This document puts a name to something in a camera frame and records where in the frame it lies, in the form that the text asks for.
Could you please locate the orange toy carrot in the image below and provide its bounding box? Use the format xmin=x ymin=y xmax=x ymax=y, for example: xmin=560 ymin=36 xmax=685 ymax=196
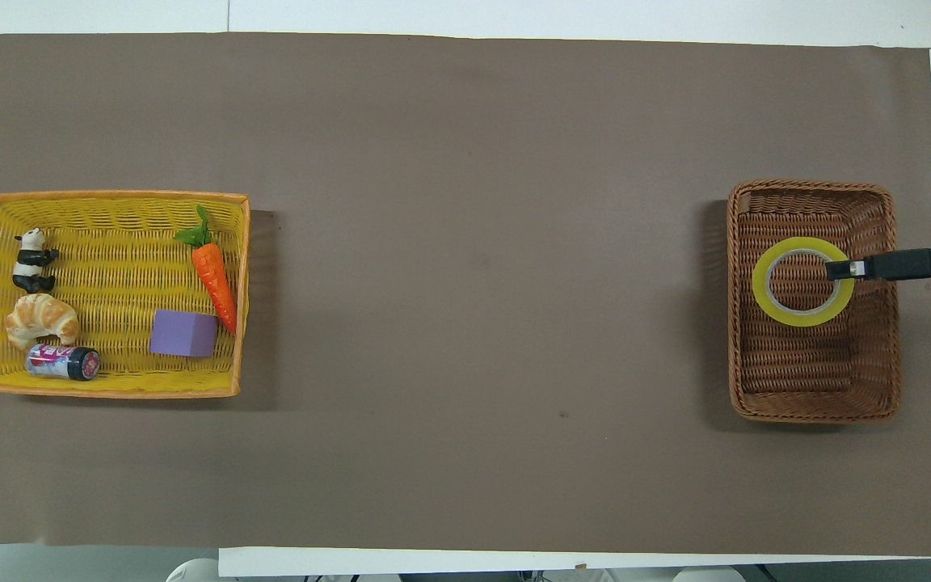
xmin=174 ymin=205 xmax=238 ymax=336

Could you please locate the yellow woven basket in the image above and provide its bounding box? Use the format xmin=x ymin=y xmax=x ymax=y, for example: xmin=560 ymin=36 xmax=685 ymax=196
xmin=0 ymin=190 xmax=252 ymax=399

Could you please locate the panda figurine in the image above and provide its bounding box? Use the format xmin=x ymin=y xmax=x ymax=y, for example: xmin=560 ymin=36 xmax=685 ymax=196
xmin=12 ymin=227 xmax=60 ymax=294

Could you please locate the small printed can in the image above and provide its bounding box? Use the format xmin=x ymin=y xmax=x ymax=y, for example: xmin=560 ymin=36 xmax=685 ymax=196
xmin=26 ymin=344 xmax=102 ymax=382

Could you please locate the brown wicker basket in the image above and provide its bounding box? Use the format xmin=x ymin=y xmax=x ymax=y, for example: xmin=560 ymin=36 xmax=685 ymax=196
xmin=727 ymin=179 xmax=901 ymax=424

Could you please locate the purple foam cube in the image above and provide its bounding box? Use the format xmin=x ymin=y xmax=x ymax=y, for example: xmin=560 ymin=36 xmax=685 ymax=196
xmin=150 ymin=310 xmax=219 ymax=358

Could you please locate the yellow tape roll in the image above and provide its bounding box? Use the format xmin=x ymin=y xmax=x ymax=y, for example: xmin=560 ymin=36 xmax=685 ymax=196
xmin=752 ymin=236 xmax=856 ymax=327

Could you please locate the toy croissant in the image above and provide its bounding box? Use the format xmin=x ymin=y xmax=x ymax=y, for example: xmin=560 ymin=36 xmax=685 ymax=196
xmin=5 ymin=293 xmax=80 ymax=350

